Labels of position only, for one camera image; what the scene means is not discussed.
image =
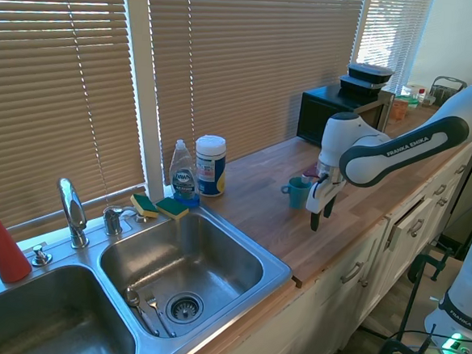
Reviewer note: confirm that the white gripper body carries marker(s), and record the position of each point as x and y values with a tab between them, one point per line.
319	199

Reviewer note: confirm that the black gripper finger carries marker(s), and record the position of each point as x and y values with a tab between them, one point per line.
329	208
315	223

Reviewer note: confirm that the teal ceramic mug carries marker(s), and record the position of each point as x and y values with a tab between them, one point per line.
295	194

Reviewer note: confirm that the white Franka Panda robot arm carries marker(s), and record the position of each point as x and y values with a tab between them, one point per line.
404	148

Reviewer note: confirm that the stainless steel double sink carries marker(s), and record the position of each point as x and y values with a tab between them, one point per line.
215	244

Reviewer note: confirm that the metal sink drain strainer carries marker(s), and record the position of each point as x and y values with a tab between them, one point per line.
184	308

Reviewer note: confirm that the small chrome sink knob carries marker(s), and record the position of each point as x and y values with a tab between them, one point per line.
41	256

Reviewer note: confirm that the white kitchen base cabinet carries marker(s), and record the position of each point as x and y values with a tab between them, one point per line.
332	305

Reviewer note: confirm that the black microwave oven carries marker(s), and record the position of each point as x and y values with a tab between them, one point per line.
317	114

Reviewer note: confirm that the white disinfecting wipes canister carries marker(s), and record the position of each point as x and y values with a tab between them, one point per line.
210	167

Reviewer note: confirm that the black plastic food container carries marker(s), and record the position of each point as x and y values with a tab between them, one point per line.
369	73
357	88

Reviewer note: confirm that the orange plastic container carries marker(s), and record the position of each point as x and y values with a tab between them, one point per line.
398	109

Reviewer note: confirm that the clear Dawn dish soap bottle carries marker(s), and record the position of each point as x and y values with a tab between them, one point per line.
184	177

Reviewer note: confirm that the clear container with green lid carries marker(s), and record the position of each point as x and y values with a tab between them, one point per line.
412	94

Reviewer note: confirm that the yellow green sponge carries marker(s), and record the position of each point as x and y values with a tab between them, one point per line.
145	206
172	209

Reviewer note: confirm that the wide tan window blind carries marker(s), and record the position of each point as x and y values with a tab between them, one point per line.
43	90
248	64

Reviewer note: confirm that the grey cutlery caddy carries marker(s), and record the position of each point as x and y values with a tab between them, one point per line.
444	90

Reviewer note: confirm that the narrow tan window blind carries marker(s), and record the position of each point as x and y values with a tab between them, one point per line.
392	34

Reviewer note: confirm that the metal fork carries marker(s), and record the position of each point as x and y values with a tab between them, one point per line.
152	301

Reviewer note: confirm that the metal spoon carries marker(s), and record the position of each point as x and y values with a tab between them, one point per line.
132	297

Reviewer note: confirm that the chrome kitchen faucet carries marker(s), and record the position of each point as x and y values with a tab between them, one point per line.
73	210

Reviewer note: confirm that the red spray bottle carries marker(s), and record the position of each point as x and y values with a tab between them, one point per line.
6	250

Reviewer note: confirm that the maroon wrist camera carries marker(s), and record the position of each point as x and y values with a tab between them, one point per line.
311	173

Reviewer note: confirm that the white window frame post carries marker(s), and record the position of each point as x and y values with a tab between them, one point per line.
144	97

